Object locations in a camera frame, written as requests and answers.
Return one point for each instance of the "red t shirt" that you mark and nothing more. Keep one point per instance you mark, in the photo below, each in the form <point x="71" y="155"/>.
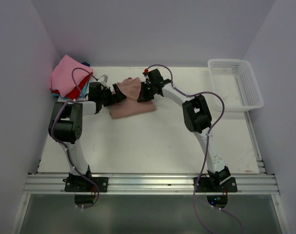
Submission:
<point x="66" y="88"/>

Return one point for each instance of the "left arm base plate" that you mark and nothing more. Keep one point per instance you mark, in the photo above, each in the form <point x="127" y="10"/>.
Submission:
<point x="80" y="185"/>

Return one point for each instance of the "white plastic basket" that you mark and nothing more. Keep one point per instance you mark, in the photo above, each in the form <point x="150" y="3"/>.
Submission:
<point x="235" y="82"/>

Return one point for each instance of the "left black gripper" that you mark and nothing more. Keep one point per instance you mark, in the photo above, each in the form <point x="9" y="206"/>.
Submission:
<point x="117" y="98"/>

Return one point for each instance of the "aluminium mounting rail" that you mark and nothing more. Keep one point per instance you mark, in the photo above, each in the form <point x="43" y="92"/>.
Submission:
<point x="156" y="184"/>

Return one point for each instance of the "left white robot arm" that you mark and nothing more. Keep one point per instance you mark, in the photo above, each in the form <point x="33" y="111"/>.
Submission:
<point x="66" y="124"/>

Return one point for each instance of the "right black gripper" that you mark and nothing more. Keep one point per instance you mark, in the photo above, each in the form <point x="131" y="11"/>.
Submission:
<point x="144" y="97"/>

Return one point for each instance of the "dusty pink printed t shirt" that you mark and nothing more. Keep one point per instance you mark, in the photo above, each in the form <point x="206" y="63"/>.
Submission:
<point x="131" y="88"/>

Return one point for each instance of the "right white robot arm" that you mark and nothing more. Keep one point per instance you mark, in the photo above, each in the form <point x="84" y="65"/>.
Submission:
<point x="197" y="119"/>

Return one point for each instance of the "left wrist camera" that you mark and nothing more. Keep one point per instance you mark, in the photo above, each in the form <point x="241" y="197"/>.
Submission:
<point x="103" y="80"/>

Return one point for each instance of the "teal t shirt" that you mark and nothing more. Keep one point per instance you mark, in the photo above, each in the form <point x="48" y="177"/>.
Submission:
<point x="84" y="86"/>

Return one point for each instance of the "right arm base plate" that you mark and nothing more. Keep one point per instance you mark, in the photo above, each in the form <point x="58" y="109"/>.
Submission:
<point x="204" y="185"/>

